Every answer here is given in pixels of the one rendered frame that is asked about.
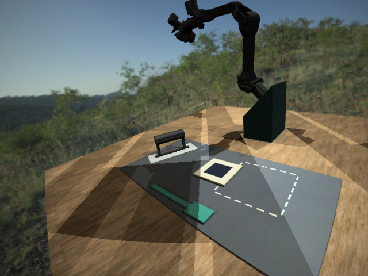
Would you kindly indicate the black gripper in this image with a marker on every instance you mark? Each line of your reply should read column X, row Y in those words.
column 173, row 21

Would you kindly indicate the teal flat paddle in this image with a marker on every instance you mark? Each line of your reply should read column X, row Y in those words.
column 194, row 210

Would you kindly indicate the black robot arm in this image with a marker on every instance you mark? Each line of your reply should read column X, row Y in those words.
column 248, row 26

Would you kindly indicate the beige square tile with dark centre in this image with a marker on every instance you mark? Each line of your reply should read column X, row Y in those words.
column 218, row 171

